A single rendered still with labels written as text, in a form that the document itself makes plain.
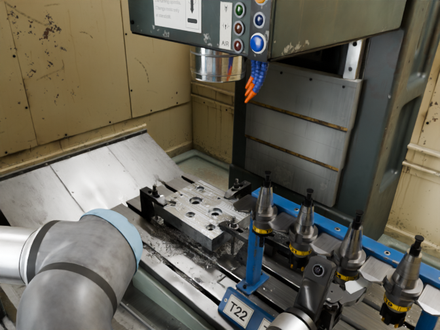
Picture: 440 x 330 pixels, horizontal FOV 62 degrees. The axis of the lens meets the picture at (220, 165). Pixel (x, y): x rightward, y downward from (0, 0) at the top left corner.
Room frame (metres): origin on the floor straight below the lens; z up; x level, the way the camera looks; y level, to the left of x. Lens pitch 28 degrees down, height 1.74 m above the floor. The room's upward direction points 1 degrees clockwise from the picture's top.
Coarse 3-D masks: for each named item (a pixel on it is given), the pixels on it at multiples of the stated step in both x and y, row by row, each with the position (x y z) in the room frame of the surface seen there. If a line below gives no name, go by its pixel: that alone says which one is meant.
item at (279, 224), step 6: (276, 216) 0.72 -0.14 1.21; (282, 216) 0.72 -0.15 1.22; (288, 216) 0.72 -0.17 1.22; (270, 222) 0.70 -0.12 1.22; (276, 222) 0.70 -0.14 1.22; (282, 222) 0.70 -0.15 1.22; (288, 222) 0.70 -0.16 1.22; (276, 228) 0.67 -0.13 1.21; (282, 228) 0.67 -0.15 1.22; (288, 228) 0.67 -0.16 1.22
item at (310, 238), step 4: (292, 224) 0.68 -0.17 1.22; (292, 228) 0.66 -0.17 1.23; (316, 228) 0.67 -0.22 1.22; (292, 232) 0.65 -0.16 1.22; (296, 232) 0.65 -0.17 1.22; (316, 232) 0.65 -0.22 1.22; (292, 236) 0.65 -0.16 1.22; (296, 236) 0.65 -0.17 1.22; (300, 236) 0.64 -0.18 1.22; (304, 236) 0.63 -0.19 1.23; (308, 236) 0.63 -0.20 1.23; (312, 236) 0.63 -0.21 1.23; (316, 236) 0.64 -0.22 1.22; (292, 240) 0.64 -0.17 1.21; (296, 240) 0.64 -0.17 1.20; (300, 240) 0.64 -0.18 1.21; (304, 240) 0.63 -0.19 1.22; (308, 240) 0.63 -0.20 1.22; (312, 240) 0.63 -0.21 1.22; (304, 244) 0.63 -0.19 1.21
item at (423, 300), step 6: (426, 288) 0.50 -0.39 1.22; (432, 288) 0.50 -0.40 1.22; (438, 288) 0.50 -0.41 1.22; (420, 294) 0.49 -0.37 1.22; (426, 294) 0.49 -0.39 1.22; (432, 294) 0.49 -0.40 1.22; (438, 294) 0.49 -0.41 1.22; (414, 300) 0.48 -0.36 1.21; (420, 300) 0.47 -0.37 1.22; (426, 300) 0.47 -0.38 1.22; (432, 300) 0.47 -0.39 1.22; (438, 300) 0.47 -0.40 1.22; (420, 306) 0.46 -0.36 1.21; (426, 306) 0.46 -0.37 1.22; (432, 306) 0.46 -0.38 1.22; (438, 306) 0.46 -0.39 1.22; (426, 312) 0.45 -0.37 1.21; (432, 312) 0.45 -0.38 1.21; (438, 312) 0.45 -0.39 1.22
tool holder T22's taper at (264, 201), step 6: (270, 186) 0.73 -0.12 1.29; (264, 192) 0.72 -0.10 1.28; (270, 192) 0.72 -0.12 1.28; (258, 198) 0.73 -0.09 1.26; (264, 198) 0.72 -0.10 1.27; (270, 198) 0.72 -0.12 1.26; (258, 204) 0.73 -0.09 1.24; (264, 204) 0.72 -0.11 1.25; (270, 204) 0.72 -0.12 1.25; (258, 210) 0.72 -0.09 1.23; (264, 210) 0.71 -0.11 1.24; (270, 210) 0.72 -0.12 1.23
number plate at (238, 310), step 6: (234, 300) 0.70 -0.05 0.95; (228, 306) 0.69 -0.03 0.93; (234, 306) 0.69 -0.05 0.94; (240, 306) 0.68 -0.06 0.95; (246, 306) 0.68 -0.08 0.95; (228, 312) 0.68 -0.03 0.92; (234, 312) 0.68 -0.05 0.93; (240, 312) 0.67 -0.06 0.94; (246, 312) 0.67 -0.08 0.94; (252, 312) 0.66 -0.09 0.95; (234, 318) 0.67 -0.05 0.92; (240, 318) 0.66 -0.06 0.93; (246, 318) 0.65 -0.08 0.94; (240, 324) 0.65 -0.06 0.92; (246, 324) 0.64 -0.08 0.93
